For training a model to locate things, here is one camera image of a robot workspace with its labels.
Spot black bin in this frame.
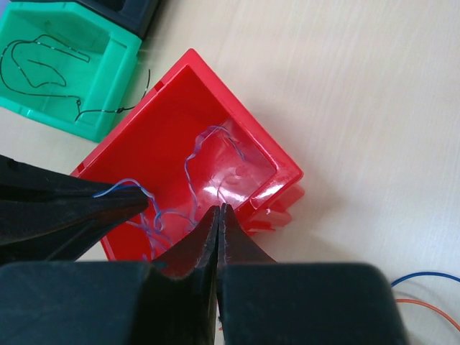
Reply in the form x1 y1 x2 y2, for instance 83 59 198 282
1 1 161 47

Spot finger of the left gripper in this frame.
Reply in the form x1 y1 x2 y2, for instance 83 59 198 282
1 155 148 244
1 215 126 266

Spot green bin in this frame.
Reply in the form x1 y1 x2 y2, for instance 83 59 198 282
0 1 143 144

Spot red bin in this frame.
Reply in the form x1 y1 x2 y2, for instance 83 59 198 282
73 49 304 261

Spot orange wire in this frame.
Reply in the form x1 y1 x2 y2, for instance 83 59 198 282
395 298 460 333

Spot dark blue wire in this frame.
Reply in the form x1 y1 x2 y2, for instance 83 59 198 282
390 270 460 288

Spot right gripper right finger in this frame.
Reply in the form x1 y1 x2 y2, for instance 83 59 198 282
217 204 280 344

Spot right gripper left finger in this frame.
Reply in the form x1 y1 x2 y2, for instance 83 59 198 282
143 206 220 344

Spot blue white twisted wire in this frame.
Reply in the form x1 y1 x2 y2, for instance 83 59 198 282
92 124 249 261

